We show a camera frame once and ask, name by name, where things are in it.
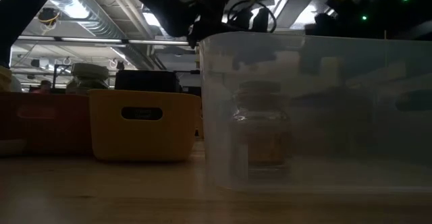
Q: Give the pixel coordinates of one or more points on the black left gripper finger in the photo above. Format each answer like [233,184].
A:
[253,55]

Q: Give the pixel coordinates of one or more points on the small cork-lid glass jar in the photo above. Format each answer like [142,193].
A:
[266,143]

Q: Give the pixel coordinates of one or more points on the white-lid spice jar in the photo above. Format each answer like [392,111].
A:
[89,71]

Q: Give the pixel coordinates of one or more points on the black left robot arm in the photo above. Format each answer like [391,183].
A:
[23,8]

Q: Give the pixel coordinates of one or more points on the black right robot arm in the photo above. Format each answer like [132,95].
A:
[388,15]

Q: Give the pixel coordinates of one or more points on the ceiling light panel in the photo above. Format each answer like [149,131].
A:
[152,19]

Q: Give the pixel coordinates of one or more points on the long ceiling light bar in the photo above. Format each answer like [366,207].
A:
[101,40]

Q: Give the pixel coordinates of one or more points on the clear plastic bin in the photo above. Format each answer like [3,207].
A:
[337,170]

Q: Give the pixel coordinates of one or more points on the small yellow plastic bin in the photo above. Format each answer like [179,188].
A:
[111,139]

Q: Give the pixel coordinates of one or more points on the person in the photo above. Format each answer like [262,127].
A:
[43,87]

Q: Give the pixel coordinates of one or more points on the small orange plastic bin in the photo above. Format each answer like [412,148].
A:
[50,129]

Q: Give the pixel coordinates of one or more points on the mustard yellow cloth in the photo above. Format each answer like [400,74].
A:
[5,79]

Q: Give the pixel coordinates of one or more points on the rectangular silver duct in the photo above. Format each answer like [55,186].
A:
[297,4]

